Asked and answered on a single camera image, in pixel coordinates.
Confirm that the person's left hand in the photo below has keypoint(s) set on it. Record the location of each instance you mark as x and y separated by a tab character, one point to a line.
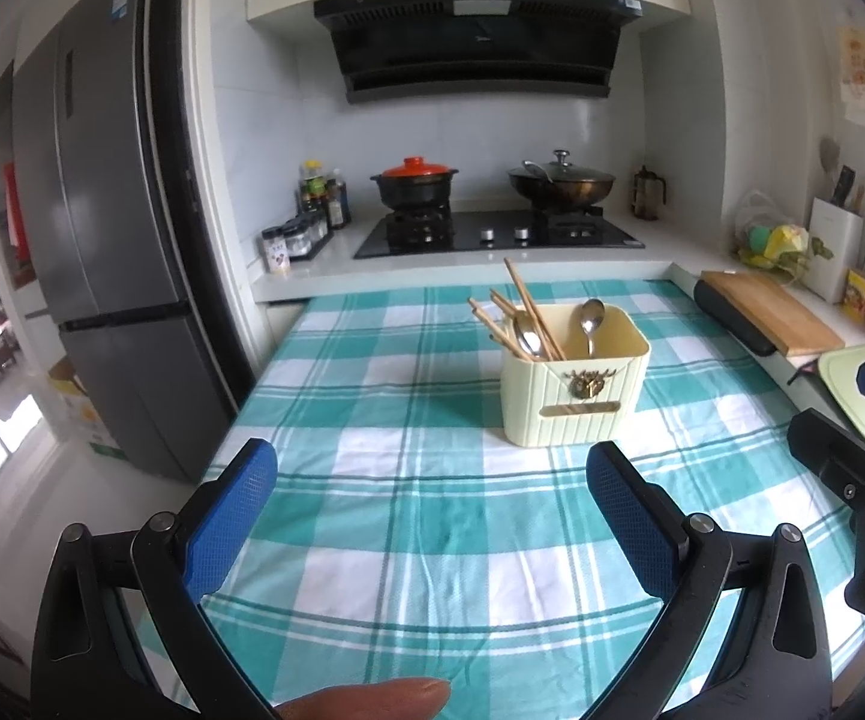
372	701

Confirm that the teal checked tablecloth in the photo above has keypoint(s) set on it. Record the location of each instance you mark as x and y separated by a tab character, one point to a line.
417	502

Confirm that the clear plastic bag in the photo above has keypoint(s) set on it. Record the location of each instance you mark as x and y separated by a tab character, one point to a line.
774	244

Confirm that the hanging printed wall calendar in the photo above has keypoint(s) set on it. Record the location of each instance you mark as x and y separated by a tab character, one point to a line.
860	67

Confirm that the black clay pot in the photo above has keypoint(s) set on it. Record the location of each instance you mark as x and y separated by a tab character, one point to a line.
414	193

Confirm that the white knife holder box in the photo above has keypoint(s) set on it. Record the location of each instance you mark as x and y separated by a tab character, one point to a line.
834	255

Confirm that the red pot lid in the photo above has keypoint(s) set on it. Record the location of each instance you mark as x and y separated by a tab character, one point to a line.
414	167

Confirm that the beige kitchen spatula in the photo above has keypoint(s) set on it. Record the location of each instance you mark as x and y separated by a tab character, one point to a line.
830	154

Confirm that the cardboard box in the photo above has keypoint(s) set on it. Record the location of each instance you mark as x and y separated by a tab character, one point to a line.
84	405

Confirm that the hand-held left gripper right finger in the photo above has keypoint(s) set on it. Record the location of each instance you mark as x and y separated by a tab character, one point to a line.
627	521

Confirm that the yellow printed packet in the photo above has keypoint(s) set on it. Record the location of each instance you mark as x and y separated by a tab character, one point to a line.
860	296

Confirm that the green cutting board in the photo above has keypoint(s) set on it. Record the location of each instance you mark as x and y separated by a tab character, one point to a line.
841	379

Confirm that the dark glass french press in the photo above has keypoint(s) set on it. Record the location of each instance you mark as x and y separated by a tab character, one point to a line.
648	199

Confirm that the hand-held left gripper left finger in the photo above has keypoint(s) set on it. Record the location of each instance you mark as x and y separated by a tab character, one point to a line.
230	517

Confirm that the black glass gas cooktop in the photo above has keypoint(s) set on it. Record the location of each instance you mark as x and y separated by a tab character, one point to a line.
612	240

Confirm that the cream ribbed utensil holder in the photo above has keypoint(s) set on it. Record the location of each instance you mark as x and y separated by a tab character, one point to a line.
552	405

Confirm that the dark wok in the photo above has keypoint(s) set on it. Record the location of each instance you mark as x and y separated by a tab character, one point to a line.
560	196

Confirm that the white label spice jar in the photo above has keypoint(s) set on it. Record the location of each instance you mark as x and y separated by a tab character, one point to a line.
276	253

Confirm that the green label sauce bottle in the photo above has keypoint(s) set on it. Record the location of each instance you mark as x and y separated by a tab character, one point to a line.
314	191

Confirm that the grey refrigerator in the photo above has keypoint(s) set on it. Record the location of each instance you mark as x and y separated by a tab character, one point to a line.
102	240

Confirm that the small steel spoon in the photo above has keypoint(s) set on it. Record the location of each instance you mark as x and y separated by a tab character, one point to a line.
592	317

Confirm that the black lid spice jar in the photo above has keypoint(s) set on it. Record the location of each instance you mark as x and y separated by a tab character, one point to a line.
314	230
296	240

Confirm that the black padded roll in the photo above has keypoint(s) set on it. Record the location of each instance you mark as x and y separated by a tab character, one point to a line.
732	315

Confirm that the glass wok lid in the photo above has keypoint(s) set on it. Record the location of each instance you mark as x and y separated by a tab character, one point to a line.
564	171

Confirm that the large steel spoon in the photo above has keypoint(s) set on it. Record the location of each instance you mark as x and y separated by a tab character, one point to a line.
528	343

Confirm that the black range hood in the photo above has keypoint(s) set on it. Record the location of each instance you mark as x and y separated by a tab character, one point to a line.
477	52

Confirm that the dark soy sauce bottle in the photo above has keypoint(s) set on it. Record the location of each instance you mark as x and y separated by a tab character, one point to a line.
338	206

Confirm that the wooden cutting board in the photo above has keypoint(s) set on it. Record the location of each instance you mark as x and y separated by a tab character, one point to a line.
770	307

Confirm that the red hanging cloth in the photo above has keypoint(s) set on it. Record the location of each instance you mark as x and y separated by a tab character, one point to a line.
16	202

